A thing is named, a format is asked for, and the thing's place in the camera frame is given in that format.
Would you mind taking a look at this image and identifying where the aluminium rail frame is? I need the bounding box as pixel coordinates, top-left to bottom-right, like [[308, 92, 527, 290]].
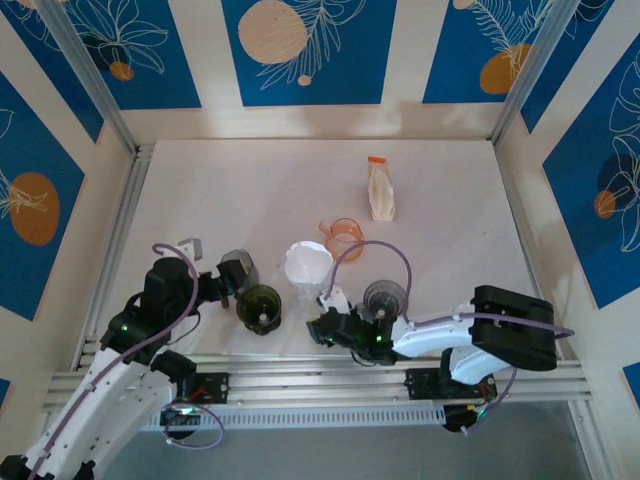
[[42, 353, 594, 414]]

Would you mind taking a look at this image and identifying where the aluminium frame post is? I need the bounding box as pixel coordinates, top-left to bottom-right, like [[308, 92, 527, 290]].
[[37, 0, 140, 157], [487, 0, 589, 144]]

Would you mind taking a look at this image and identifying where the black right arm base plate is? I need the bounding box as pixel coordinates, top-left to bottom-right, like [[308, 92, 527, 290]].
[[405, 367, 496, 401]]

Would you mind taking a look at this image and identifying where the orange-capped white bottle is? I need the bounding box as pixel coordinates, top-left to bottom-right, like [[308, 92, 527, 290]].
[[367, 155, 397, 222]]

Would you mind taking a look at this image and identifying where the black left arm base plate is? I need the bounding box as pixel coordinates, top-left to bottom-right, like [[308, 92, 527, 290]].
[[184, 372, 231, 404]]

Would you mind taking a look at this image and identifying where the grey slotted cable duct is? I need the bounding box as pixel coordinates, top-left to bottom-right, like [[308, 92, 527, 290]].
[[64, 403, 446, 432]]

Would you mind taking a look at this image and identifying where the grey coffee dripper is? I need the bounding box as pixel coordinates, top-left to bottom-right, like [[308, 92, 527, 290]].
[[362, 278, 407, 321]]

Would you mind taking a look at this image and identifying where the green coffee dripper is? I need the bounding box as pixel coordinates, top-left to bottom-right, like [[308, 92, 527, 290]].
[[234, 283, 283, 337]]

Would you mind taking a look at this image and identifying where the orange transparent carafe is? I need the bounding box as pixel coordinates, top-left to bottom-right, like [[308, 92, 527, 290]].
[[319, 217, 366, 266]]

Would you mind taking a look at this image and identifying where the clear coffee dripper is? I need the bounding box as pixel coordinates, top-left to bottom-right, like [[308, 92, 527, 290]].
[[279, 241, 335, 306]]

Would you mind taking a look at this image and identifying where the white paper coffee filter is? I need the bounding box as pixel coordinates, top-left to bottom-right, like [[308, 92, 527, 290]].
[[284, 241, 333, 285]]

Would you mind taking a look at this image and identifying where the aluminium side rail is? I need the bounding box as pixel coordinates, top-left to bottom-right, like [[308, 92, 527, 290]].
[[74, 142, 156, 371]]

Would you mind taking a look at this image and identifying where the grey carafe with brown handle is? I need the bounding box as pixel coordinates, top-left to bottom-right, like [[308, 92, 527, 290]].
[[218, 249, 261, 311]]

